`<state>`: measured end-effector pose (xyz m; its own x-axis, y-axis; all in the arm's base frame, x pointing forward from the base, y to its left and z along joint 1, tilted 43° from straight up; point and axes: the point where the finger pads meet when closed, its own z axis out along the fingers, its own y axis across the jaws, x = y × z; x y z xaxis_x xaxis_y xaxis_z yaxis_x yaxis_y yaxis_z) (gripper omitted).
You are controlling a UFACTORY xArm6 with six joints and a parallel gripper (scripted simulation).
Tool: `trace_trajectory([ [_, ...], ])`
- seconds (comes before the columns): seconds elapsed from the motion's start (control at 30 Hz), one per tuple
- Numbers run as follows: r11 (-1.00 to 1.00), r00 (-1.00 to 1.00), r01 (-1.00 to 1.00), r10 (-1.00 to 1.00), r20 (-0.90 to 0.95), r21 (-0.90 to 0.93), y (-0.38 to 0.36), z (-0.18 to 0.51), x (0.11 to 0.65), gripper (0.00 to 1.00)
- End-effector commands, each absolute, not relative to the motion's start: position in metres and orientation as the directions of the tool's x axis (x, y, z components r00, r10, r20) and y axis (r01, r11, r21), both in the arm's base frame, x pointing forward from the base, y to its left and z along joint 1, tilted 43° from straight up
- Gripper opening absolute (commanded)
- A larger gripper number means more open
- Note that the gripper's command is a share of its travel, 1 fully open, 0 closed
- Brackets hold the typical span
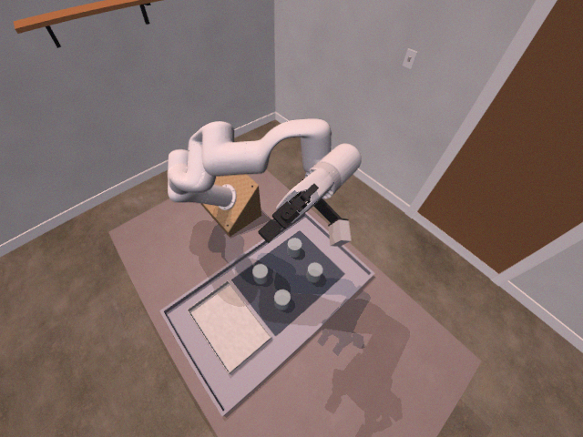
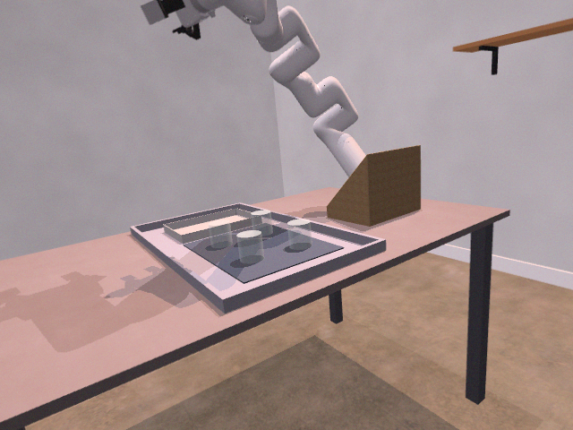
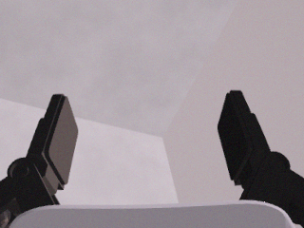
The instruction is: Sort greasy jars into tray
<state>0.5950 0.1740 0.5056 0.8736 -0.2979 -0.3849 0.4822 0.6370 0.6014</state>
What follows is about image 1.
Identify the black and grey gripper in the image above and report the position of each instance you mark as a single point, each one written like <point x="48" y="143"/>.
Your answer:
<point x="298" y="203"/>

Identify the clear glass jar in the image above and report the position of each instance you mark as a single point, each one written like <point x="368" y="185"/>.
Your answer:
<point x="282" y="298"/>
<point x="294" y="247"/>
<point x="260" y="274"/>
<point x="313" y="272"/>

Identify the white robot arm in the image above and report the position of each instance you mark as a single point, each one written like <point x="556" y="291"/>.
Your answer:
<point x="211" y="153"/>

